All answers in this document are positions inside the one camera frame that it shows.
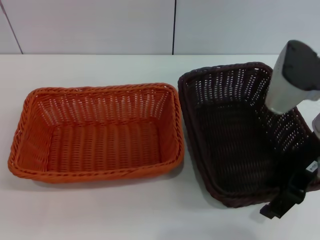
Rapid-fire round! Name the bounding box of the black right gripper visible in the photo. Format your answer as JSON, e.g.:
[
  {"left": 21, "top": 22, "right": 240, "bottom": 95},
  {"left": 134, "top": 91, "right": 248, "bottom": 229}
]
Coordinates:
[{"left": 259, "top": 128, "right": 320, "bottom": 221}]

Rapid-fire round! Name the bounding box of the dark brown woven plastic basket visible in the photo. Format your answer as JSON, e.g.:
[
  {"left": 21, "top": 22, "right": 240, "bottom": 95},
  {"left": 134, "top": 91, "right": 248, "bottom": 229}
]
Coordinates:
[{"left": 178, "top": 61, "right": 320, "bottom": 209}]

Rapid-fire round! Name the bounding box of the orange woven plastic basket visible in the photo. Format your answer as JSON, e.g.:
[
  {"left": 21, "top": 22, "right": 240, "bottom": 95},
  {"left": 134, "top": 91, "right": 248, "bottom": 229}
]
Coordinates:
[{"left": 7, "top": 81, "right": 183, "bottom": 185}]

